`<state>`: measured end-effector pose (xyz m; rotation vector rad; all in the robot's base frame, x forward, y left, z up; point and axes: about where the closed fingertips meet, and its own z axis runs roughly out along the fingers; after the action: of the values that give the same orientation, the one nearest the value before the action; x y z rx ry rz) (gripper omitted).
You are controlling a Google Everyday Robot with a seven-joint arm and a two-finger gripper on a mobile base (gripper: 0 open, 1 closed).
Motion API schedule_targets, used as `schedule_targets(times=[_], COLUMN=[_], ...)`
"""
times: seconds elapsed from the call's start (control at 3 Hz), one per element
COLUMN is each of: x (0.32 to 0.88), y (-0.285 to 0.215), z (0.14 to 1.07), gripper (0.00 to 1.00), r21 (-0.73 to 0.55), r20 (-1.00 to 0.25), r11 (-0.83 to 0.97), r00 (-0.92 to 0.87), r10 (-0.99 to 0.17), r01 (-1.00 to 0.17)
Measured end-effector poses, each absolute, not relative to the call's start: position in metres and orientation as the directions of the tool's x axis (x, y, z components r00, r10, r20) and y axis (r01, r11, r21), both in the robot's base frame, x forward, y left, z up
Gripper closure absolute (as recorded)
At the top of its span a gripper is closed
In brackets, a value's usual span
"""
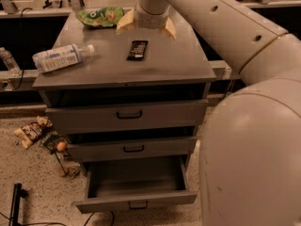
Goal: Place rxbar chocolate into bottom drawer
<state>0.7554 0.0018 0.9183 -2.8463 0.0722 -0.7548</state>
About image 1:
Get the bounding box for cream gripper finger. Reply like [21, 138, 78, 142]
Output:
[116, 9, 135, 35]
[160, 18, 176, 40]

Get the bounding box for black rxbar chocolate bar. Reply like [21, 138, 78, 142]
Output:
[127, 40, 149, 60]

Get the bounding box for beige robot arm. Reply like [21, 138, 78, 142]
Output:
[118, 0, 301, 226]

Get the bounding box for grey metal drawer cabinet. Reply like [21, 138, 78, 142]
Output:
[32, 7, 217, 174]

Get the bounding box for grey top drawer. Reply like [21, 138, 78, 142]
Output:
[46, 100, 208, 135]

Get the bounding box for grey middle drawer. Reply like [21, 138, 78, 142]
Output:
[68, 137, 197, 162]

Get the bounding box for grey open bottom drawer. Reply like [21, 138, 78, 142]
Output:
[74, 155, 197, 214]

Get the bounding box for green chip bag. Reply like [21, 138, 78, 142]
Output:
[76, 8, 124, 28]

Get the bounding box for clear plastic water bottle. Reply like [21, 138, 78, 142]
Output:
[32, 44, 96, 73]

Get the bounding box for clear bottle at left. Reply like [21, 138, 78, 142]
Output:
[0, 47, 22, 76]

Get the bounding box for dark green snack bag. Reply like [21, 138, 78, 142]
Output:
[40, 131, 67, 153]

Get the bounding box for small orange ball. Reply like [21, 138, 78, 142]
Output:
[56, 142, 67, 152]

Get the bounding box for brown snack bag on floor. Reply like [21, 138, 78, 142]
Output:
[14, 116, 52, 149]

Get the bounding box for clear bottle on floor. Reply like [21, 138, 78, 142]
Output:
[52, 153, 80, 179]

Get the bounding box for black stand on floor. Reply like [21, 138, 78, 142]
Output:
[8, 183, 28, 226]

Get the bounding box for grey metal frame rail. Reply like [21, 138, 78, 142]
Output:
[210, 60, 240, 80]

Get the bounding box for black cable on floor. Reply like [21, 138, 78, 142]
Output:
[83, 210, 116, 226]

